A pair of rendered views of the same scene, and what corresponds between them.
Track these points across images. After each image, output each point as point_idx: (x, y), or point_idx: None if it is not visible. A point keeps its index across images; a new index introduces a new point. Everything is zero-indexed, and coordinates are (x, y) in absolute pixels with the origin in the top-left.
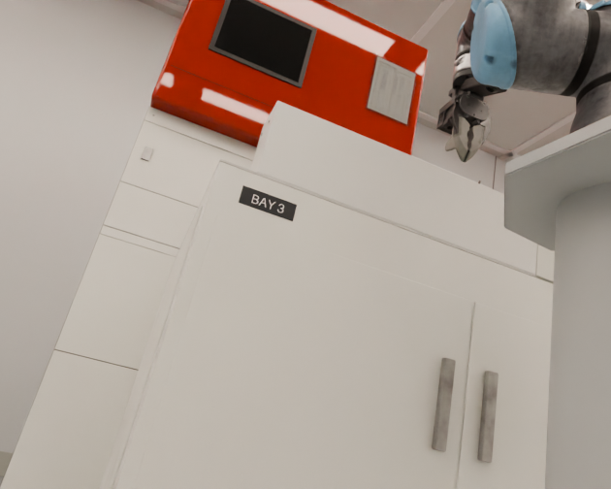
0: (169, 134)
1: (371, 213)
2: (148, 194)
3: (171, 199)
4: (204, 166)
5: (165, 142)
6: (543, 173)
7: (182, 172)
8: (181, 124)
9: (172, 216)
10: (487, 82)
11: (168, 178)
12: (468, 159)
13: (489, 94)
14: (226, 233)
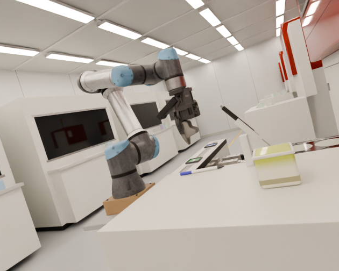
0: (326, 70)
1: None
2: (336, 108)
3: (338, 107)
4: (334, 81)
5: (327, 76)
6: None
7: (334, 89)
8: (325, 61)
9: None
10: (155, 157)
11: (334, 95)
12: (187, 143)
13: (168, 111)
14: None
